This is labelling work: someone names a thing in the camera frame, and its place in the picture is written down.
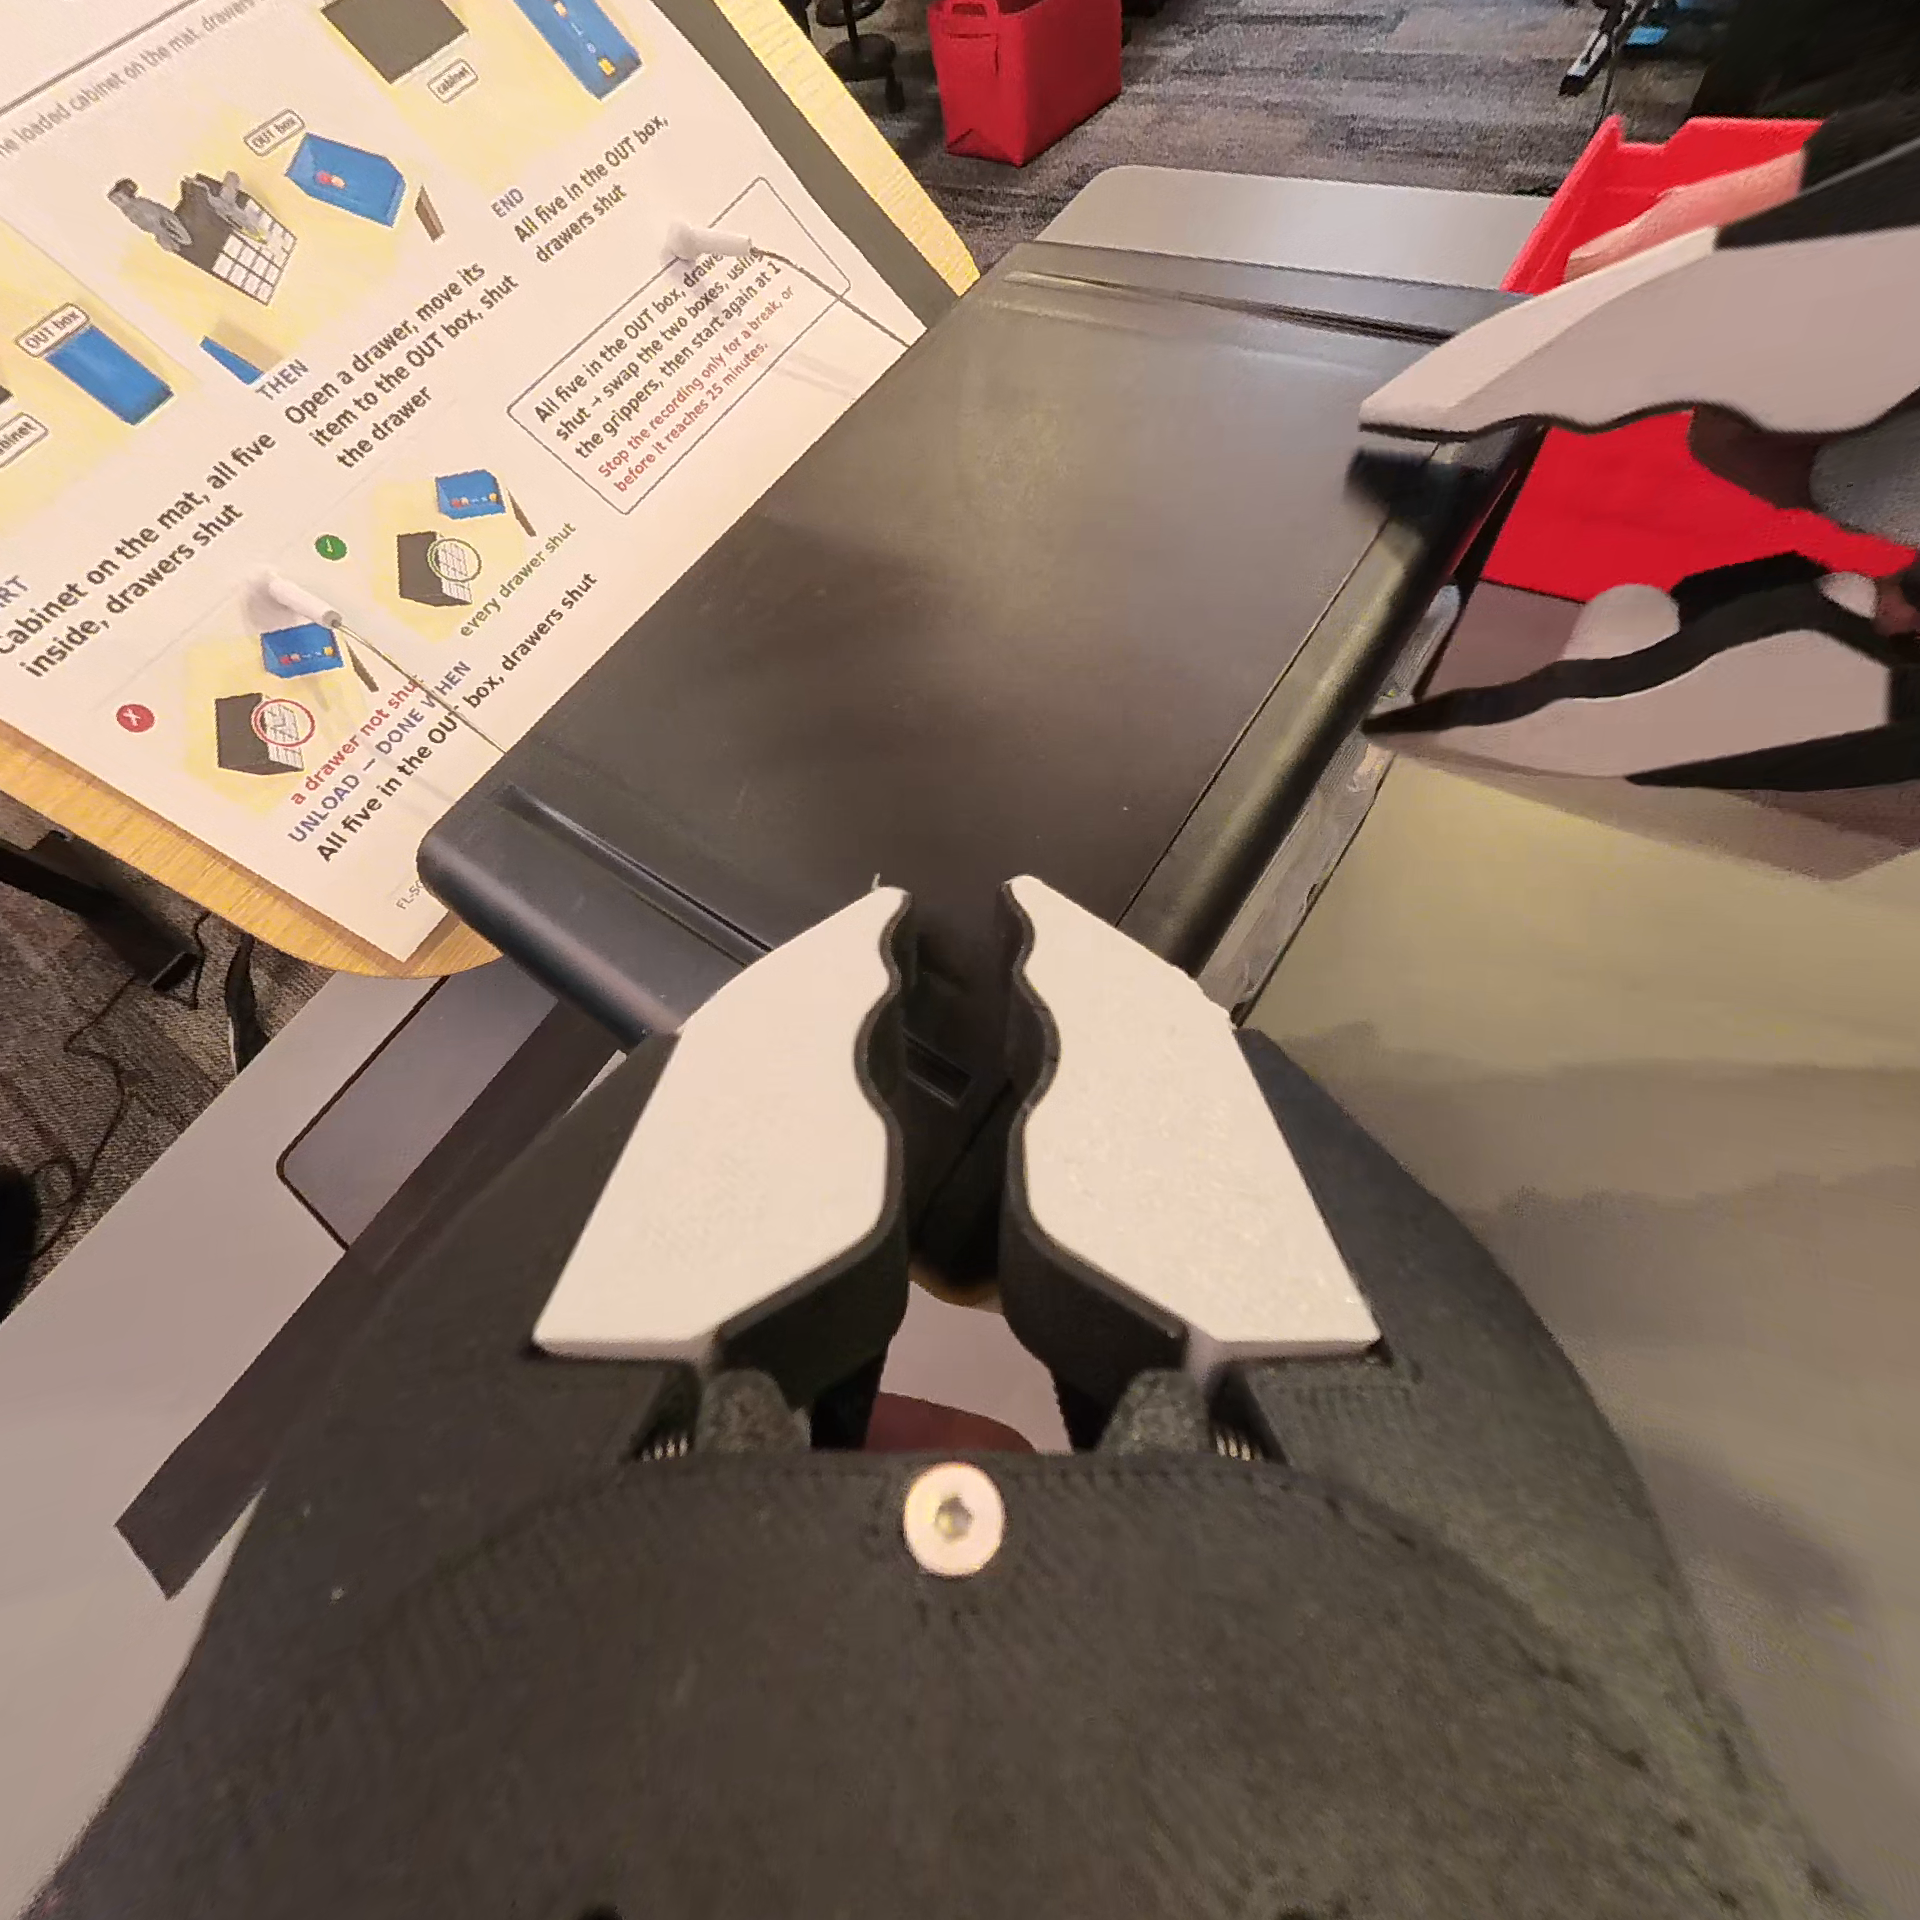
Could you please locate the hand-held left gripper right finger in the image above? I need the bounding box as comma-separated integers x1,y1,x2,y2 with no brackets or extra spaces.
995,875,1386,1454

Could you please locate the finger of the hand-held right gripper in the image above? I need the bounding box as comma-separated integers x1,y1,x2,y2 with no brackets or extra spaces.
1353,104,1920,448
1355,570,1920,798

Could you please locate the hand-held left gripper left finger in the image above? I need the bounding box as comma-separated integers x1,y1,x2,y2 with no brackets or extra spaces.
527,884,913,1451

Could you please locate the black drawer cabinet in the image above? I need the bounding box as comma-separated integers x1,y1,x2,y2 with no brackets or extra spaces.
415,241,1548,1308

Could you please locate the red plastic bin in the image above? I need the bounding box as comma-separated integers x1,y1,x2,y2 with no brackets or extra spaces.
1476,113,1920,602

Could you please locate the dark equipment stand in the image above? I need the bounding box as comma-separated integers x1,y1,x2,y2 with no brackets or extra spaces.
1560,0,1668,100

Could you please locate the dark desk mat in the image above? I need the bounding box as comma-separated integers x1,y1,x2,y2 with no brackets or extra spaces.
276,750,1920,1920

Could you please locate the black tape strip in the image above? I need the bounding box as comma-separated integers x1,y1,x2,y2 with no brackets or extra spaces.
116,1034,632,1601

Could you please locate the black desk foot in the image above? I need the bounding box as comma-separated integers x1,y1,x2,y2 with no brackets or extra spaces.
0,832,211,993

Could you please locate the red fabric bag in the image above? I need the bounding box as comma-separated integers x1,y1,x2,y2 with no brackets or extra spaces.
924,0,1124,168

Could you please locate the wooden board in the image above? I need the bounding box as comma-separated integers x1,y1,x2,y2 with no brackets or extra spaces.
0,0,984,979

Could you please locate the black chair base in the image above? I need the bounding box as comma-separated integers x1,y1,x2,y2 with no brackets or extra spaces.
810,0,905,114

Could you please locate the printed instruction sheet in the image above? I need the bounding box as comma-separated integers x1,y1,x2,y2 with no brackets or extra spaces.
0,0,931,967

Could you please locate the black floor cable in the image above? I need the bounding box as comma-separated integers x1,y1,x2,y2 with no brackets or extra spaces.
222,931,276,1074

